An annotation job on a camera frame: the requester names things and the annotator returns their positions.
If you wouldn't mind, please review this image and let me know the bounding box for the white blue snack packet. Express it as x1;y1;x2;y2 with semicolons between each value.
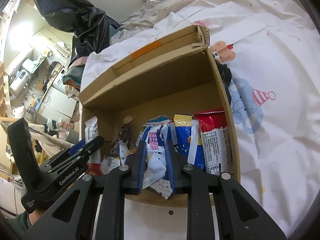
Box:
136;115;172;199

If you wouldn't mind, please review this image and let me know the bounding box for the dark brown snack packet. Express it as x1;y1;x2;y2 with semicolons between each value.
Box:
100;115;133;174

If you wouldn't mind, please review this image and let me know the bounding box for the blue gold snack bag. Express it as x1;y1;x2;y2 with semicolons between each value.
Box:
174;114;206;170

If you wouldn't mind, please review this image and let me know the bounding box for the black plastic bag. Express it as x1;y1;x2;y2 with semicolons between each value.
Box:
34;0;120;62

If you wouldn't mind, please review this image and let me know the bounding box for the white bed sheet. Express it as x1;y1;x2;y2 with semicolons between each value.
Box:
81;0;319;236

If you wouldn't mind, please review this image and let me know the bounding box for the floral crumpled blanket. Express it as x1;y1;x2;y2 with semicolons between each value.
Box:
111;0;196;44

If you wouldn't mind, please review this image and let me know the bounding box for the white red snack bar packet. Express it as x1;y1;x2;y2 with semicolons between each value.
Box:
85;116;102;164

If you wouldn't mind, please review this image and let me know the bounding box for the brown cardboard box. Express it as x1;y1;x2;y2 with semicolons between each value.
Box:
78;24;241;208

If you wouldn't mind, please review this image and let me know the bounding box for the red white tall snack bag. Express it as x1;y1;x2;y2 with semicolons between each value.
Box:
194;109;232;176

